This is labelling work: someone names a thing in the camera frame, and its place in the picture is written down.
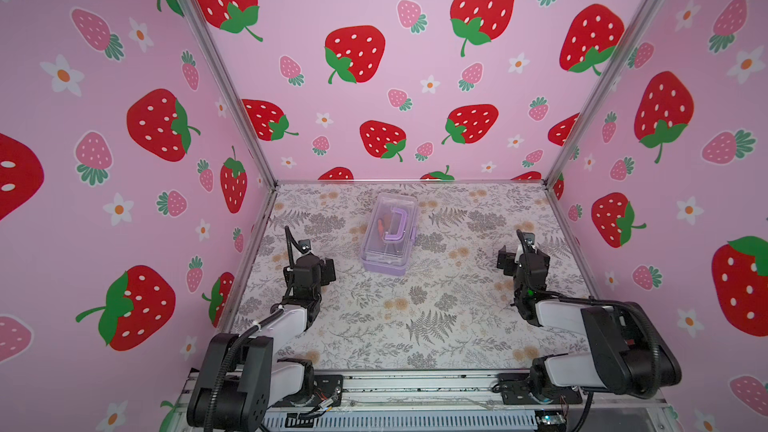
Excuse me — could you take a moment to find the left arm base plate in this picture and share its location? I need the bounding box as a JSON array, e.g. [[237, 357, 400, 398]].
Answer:
[[276, 374, 344, 409]]

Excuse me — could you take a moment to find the aluminium frame rail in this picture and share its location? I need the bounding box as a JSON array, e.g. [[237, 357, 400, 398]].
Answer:
[[173, 368, 670, 432]]

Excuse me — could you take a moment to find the purple plastic tool box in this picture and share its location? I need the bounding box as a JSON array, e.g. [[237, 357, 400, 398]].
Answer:
[[360, 193, 419, 276]]

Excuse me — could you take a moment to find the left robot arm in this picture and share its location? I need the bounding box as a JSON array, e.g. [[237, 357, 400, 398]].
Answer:
[[186, 253, 336, 431]]

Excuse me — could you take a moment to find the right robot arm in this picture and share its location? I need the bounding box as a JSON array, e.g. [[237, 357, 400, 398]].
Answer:
[[494, 230, 682, 403]]

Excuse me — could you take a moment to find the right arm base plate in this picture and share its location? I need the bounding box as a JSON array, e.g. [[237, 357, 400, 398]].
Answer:
[[491, 373, 583, 405]]

